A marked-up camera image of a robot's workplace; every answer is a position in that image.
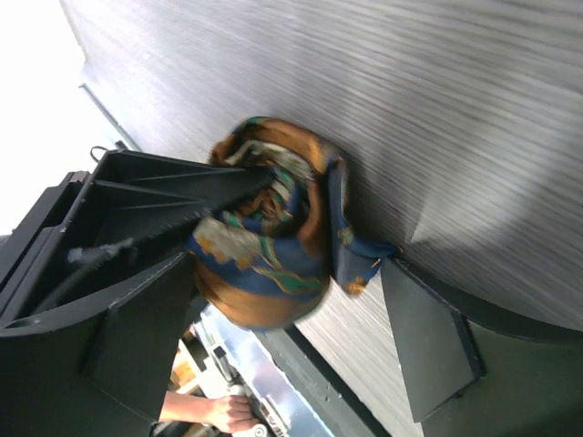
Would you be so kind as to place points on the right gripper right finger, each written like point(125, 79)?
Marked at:
point(471, 368)

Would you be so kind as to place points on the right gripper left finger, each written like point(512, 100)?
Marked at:
point(100, 365)

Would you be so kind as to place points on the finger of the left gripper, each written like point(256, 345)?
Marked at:
point(96, 229)

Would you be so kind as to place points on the floral patterned necktie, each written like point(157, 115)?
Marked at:
point(269, 261)

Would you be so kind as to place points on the bare human forearm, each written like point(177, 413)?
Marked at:
point(185, 408)

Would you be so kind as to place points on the bare human hand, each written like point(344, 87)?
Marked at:
point(229, 414)

